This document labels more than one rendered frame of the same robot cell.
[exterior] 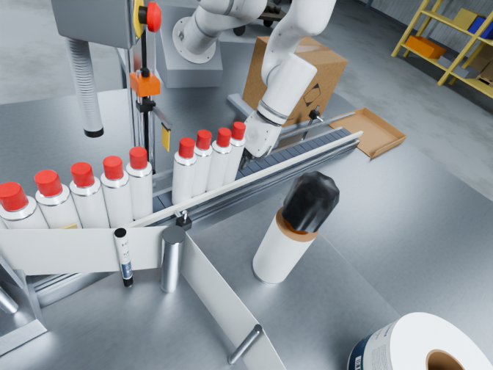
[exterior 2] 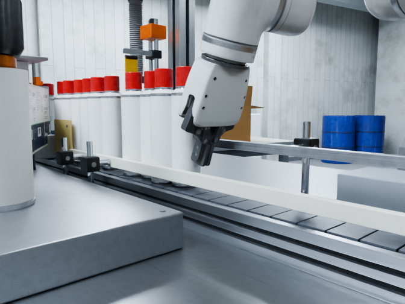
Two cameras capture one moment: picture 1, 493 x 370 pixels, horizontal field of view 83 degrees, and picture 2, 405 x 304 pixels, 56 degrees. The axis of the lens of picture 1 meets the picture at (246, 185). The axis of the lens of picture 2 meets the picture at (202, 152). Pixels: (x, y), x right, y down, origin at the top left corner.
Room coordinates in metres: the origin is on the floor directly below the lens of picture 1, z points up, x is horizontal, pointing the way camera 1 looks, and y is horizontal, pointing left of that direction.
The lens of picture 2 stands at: (0.73, -0.59, 1.02)
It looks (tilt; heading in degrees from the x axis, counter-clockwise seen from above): 7 degrees down; 100
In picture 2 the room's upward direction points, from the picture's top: straight up
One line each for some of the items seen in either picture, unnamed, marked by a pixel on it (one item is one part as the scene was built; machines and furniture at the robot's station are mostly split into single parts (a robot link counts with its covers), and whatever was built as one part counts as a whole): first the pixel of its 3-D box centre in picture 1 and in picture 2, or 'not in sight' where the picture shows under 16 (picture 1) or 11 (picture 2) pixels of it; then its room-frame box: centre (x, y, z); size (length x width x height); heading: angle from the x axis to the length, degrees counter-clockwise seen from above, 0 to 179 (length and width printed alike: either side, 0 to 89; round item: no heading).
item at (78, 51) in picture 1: (84, 84); (135, 39); (0.40, 0.33, 1.18); 0.04 x 0.04 x 0.21
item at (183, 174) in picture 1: (183, 175); (134, 123); (0.46, 0.15, 0.98); 0.05 x 0.05 x 0.20
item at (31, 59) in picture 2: not in sight; (17, 59); (0.08, 0.34, 1.14); 0.14 x 0.11 x 0.01; 142
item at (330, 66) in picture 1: (292, 81); not in sight; (1.18, -0.04, 0.99); 0.30 x 0.24 x 0.27; 140
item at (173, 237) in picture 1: (172, 261); not in sight; (0.24, 0.09, 0.97); 0.05 x 0.05 x 0.19
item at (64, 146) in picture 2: not in sight; (72, 163); (0.29, 0.20, 0.89); 0.06 x 0.03 x 0.12; 52
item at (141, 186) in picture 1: (140, 186); (113, 122); (0.38, 0.22, 0.98); 0.05 x 0.05 x 0.20
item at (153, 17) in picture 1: (150, 16); not in sight; (0.41, 0.21, 1.32); 0.04 x 0.03 x 0.04; 17
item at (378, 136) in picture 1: (367, 130); not in sight; (1.25, -0.47, 0.85); 0.30 x 0.26 x 0.04; 142
